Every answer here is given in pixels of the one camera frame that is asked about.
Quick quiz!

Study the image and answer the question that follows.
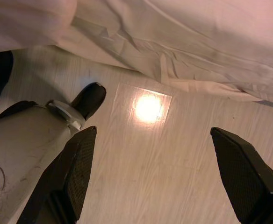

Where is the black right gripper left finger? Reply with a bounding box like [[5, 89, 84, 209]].
[[16, 126, 98, 224]]

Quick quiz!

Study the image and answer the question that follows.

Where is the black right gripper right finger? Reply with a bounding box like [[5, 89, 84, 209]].
[[210, 127, 273, 224]]

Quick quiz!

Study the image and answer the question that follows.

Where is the silver robot right leg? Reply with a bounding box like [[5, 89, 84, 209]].
[[0, 82, 107, 224]]

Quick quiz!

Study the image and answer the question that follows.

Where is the cream sheeted bed mattress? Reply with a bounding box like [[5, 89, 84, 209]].
[[0, 0, 273, 105]]

